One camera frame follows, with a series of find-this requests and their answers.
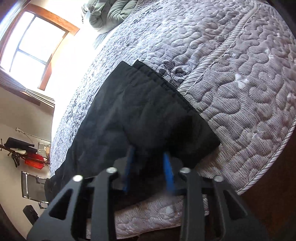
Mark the white wire rack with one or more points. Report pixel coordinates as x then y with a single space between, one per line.
44 150

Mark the wooden framed left window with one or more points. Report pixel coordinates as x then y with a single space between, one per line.
30 43

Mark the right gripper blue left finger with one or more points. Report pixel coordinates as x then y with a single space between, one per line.
127 169

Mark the grey-green crumpled duvet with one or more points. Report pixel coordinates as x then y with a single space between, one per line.
104 16

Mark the grey quilted bedspread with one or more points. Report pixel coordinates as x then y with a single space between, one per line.
233 61

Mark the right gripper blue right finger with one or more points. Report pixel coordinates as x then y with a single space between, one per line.
168 173

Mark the red bag on rack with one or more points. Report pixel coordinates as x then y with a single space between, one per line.
34 160

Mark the black padded pants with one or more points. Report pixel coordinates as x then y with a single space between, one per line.
135 108

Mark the black mesh office chair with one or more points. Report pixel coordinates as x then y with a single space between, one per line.
33 189

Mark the wooden coat rack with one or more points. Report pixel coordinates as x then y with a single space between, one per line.
18 154

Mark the black jacket on rack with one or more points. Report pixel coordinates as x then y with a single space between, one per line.
18 144

